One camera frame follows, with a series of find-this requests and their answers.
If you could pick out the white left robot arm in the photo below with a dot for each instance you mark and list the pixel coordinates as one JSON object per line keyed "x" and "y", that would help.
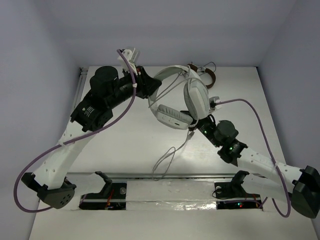
{"x": 91, "y": 116}

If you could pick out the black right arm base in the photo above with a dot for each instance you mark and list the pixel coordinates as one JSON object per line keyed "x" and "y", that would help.
{"x": 232, "y": 196}

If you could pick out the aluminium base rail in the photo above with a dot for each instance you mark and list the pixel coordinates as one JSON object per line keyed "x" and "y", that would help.
{"x": 161, "y": 176}

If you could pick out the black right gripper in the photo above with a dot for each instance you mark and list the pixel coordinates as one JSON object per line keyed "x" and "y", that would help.
{"x": 199, "y": 121}

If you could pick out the brown silver headphones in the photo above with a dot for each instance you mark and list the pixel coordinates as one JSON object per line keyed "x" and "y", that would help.
{"x": 204, "y": 70}

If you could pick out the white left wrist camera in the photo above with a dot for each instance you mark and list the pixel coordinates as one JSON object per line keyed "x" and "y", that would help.
{"x": 131, "y": 54}

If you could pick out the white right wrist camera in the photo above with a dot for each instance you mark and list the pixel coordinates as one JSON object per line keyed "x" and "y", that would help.
{"x": 214, "y": 103}

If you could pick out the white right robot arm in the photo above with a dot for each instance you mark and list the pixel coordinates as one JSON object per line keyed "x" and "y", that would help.
{"x": 258, "y": 174}

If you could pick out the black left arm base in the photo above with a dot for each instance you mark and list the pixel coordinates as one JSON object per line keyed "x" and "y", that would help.
{"x": 111, "y": 197}

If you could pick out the white over-ear headphones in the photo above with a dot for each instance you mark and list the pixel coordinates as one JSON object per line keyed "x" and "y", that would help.
{"x": 184, "y": 101}

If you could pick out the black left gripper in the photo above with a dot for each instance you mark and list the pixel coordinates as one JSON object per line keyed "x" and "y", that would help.
{"x": 142, "y": 83}

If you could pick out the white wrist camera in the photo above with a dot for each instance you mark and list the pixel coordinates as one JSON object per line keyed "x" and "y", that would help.
{"x": 131, "y": 54}
{"x": 214, "y": 103}

